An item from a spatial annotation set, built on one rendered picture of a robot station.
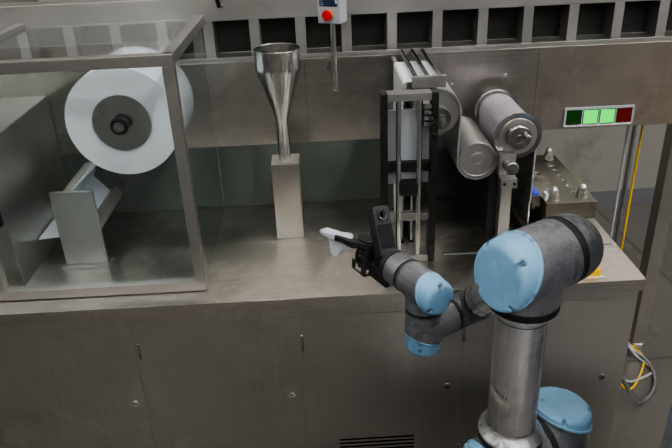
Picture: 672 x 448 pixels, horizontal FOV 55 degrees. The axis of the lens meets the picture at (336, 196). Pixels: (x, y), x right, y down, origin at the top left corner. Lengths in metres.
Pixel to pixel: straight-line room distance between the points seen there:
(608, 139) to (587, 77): 1.96
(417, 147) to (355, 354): 0.66
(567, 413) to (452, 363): 0.81
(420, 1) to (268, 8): 0.50
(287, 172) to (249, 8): 0.55
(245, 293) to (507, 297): 1.05
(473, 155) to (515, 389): 1.03
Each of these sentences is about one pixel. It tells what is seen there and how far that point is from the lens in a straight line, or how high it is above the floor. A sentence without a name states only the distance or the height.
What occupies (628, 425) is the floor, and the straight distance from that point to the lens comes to 2.95.
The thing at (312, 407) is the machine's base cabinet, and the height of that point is 0.46.
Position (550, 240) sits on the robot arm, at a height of 1.46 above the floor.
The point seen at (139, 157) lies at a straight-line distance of 1.82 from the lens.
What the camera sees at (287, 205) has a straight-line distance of 2.13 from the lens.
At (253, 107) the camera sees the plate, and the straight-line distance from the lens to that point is 2.29.
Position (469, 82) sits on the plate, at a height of 1.33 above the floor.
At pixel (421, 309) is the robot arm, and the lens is 1.32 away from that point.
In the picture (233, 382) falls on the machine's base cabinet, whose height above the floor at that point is 0.58.
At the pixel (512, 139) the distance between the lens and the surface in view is 2.04.
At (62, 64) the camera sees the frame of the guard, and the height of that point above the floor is 1.59.
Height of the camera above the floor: 1.96
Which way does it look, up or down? 26 degrees down
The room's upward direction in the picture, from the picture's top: 3 degrees counter-clockwise
